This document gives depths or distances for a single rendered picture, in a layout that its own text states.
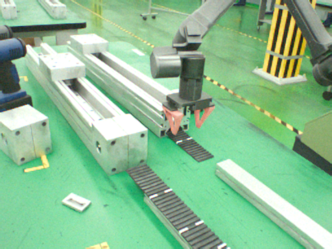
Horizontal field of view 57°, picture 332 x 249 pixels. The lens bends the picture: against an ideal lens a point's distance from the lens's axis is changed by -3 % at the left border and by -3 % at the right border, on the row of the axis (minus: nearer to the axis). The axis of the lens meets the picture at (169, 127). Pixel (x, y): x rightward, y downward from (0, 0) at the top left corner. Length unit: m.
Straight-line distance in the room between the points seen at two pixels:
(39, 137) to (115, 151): 0.19
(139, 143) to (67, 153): 0.20
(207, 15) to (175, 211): 0.48
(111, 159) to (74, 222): 0.16
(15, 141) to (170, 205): 0.38
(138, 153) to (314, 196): 0.41
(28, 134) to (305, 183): 0.65
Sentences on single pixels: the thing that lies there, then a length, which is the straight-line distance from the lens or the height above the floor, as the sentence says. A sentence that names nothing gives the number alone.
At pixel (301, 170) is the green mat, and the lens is 0.84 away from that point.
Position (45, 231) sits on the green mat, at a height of 0.78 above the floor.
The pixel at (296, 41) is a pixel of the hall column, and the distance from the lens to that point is 3.99.
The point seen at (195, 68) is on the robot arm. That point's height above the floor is 1.00.
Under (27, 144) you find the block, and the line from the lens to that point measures 0.78.
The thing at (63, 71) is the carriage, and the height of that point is 0.89.
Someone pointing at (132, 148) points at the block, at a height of 0.84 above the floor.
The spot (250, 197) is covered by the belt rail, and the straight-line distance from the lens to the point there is 0.69.
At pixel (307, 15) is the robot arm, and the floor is 1.11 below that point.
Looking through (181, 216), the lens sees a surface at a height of 0.81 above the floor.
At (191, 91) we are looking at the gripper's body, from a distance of 0.76.
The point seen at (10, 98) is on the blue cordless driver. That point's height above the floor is 0.84.
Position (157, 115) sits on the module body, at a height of 0.84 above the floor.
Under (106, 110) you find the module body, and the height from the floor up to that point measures 0.85.
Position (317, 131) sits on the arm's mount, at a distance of 0.93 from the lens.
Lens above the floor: 1.22
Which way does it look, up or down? 28 degrees down
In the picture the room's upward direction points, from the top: 4 degrees clockwise
